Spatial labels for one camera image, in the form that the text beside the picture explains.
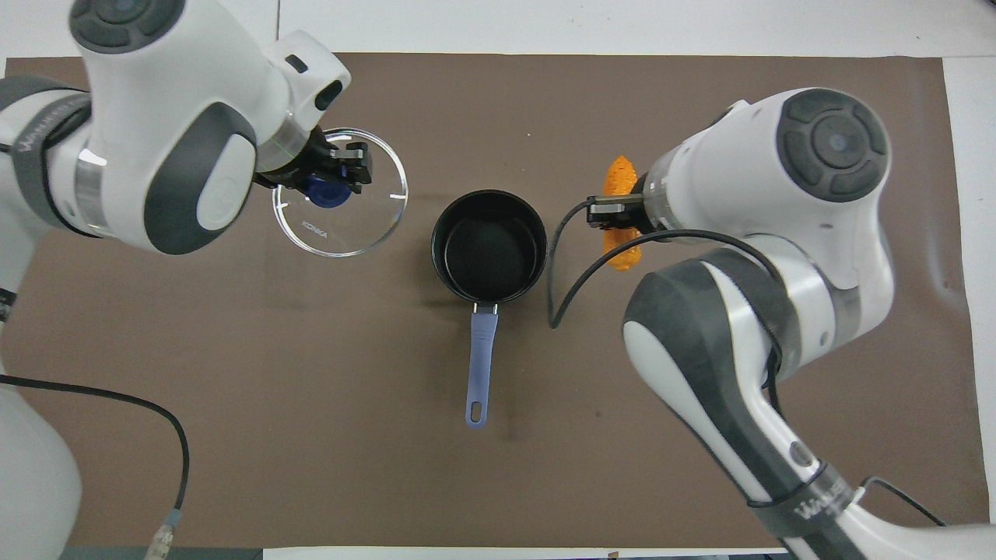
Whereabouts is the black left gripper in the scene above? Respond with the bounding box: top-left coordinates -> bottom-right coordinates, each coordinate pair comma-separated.
255,128 -> 373,195

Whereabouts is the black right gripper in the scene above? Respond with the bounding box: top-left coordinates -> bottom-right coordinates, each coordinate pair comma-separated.
587,191 -> 651,235

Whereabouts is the orange corn cob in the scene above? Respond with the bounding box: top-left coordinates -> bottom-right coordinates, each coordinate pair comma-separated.
602,156 -> 646,272

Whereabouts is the glass lid with purple knob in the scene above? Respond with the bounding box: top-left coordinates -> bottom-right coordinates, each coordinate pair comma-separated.
272,128 -> 410,259

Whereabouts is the brown table mat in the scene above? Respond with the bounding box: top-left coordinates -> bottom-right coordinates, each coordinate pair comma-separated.
0,53 -> 994,550

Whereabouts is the black pot with purple handle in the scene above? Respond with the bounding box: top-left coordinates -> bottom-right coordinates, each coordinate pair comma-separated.
431,189 -> 549,429

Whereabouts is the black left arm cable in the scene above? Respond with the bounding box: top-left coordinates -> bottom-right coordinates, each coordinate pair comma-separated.
0,375 -> 191,560

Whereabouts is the black velcro cable strap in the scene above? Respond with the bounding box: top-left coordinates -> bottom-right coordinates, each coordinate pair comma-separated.
745,462 -> 858,539
9,87 -> 93,231

